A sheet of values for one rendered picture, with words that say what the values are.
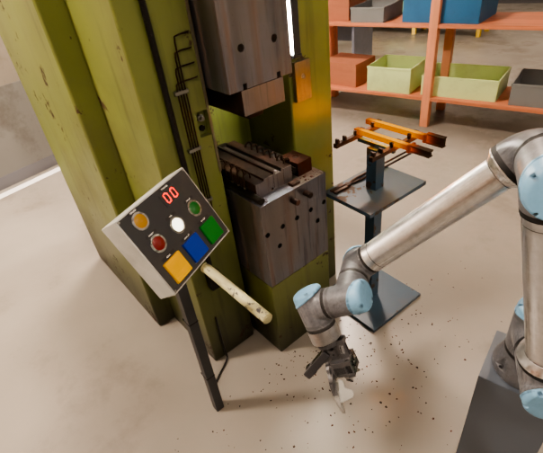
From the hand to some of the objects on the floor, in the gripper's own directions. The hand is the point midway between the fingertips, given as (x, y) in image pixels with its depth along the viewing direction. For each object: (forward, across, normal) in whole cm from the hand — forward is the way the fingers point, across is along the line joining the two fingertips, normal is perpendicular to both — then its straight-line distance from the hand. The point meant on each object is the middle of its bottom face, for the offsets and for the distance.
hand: (346, 397), depth 128 cm
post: (+20, +38, +82) cm, 92 cm away
